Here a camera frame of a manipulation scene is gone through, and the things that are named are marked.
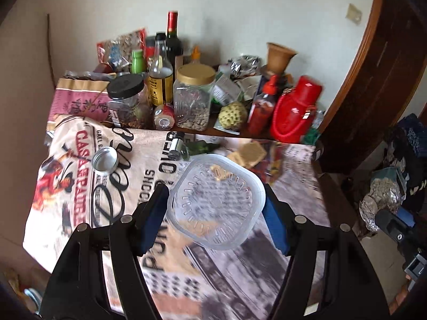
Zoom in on dark wine bottle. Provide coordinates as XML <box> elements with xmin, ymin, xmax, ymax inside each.
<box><xmin>165</xmin><ymin>11</ymin><xmax>185</xmax><ymax>70</ymax></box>

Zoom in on crumpled foil bundle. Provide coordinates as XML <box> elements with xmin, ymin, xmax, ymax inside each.
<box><xmin>360</xmin><ymin>168</ymin><xmax>406</xmax><ymax>232</ymax></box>

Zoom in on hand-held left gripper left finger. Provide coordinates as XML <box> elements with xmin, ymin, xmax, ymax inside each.
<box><xmin>43</xmin><ymin>183</ymin><xmax>171</xmax><ymax>320</ymax></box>

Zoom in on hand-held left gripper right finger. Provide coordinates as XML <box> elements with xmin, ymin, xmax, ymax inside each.
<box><xmin>262</xmin><ymin>183</ymin><xmax>391</xmax><ymax>320</ymax></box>

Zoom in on wooden table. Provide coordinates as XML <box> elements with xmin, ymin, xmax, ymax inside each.
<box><xmin>100</xmin><ymin>63</ymin><xmax>364</xmax><ymax>241</ymax></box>

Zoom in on dark green wrapper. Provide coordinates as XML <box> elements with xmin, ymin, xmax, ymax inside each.
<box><xmin>187</xmin><ymin>142</ymin><xmax>221</xmax><ymax>155</ymax></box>

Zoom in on red sauce bottle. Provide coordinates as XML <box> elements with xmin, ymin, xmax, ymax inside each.
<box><xmin>247</xmin><ymin>75</ymin><xmax>279</xmax><ymax>135</ymax></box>

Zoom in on red thermos jug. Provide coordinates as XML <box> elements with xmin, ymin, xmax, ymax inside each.
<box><xmin>270</xmin><ymin>76</ymin><xmax>323</xmax><ymax>144</ymax></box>

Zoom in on beige light switch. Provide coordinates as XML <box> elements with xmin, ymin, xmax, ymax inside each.
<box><xmin>345</xmin><ymin>3</ymin><xmax>362</xmax><ymax>25</ymax></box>

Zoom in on small red can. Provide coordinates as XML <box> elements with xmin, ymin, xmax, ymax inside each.
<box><xmin>153</xmin><ymin>104</ymin><xmax>176</xmax><ymax>130</ymax></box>

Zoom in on brown door frame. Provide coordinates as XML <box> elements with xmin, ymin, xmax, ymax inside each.
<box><xmin>317</xmin><ymin>0</ymin><xmax>392</xmax><ymax>174</ymax></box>

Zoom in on silver foil bag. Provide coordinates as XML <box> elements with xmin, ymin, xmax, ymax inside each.
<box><xmin>227</xmin><ymin>54</ymin><xmax>262</xmax><ymax>77</ymax></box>

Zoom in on small silver metal lid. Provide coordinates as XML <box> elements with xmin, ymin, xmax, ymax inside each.
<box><xmin>92</xmin><ymin>147</ymin><xmax>120</xmax><ymax>174</ymax></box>

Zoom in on yellow sponge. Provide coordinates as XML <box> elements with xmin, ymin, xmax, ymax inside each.
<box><xmin>228</xmin><ymin>142</ymin><xmax>267</xmax><ymax>169</ymax></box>

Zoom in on printed tablecloth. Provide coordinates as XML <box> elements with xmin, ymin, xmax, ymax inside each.
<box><xmin>23</xmin><ymin>115</ymin><xmax>331</xmax><ymax>320</ymax></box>

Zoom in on green custard apple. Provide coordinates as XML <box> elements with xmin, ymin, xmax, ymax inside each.
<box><xmin>218</xmin><ymin>103</ymin><xmax>248</xmax><ymax>130</ymax></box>

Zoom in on gold lid jar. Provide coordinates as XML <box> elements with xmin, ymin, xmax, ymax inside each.
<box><xmin>173</xmin><ymin>63</ymin><xmax>217</xmax><ymax>132</ymax></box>

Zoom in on clear yellow label bottle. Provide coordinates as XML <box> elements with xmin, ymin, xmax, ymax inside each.
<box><xmin>148</xmin><ymin>33</ymin><xmax>174</xmax><ymax>107</ymax></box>

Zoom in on dark wooden door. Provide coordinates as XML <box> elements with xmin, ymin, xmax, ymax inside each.
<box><xmin>329</xmin><ymin>0</ymin><xmax>427</xmax><ymax>174</ymax></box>

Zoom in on red nut snack bag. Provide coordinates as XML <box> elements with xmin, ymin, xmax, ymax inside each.
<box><xmin>97</xmin><ymin>28</ymin><xmax>147</xmax><ymax>74</ymax></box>

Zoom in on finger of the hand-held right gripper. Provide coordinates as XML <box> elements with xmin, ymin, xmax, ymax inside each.
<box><xmin>397</xmin><ymin>207</ymin><xmax>417</xmax><ymax>229</ymax></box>
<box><xmin>374</xmin><ymin>208</ymin><xmax>421</xmax><ymax>250</ymax></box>

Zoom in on clear plastic container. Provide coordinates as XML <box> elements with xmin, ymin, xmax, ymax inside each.
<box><xmin>167</xmin><ymin>154</ymin><xmax>266</xmax><ymax>250</ymax></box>

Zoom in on black lid jar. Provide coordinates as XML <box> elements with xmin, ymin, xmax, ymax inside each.
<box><xmin>107</xmin><ymin>73</ymin><xmax>151</xmax><ymax>130</ymax></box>

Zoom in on black cloth white triangles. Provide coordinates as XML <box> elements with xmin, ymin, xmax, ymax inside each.
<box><xmin>383</xmin><ymin>115</ymin><xmax>427</xmax><ymax>201</ymax></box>

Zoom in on pink printed bag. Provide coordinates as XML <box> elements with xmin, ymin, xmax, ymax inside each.
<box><xmin>47</xmin><ymin>77</ymin><xmax>116</xmax><ymax>130</ymax></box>

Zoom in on green capped bottle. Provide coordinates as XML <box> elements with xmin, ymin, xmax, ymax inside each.
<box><xmin>131</xmin><ymin>50</ymin><xmax>147</xmax><ymax>74</ymax></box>

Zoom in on white green label packet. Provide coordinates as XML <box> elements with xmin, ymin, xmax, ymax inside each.
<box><xmin>213</xmin><ymin>75</ymin><xmax>244</xmax><ymax>105</ymax></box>

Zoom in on terracotta pot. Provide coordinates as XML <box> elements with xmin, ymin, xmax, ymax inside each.
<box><xmin>266</xmin><ymin>42</ymin><xmax>297</xmax><ymax>74</ymax></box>

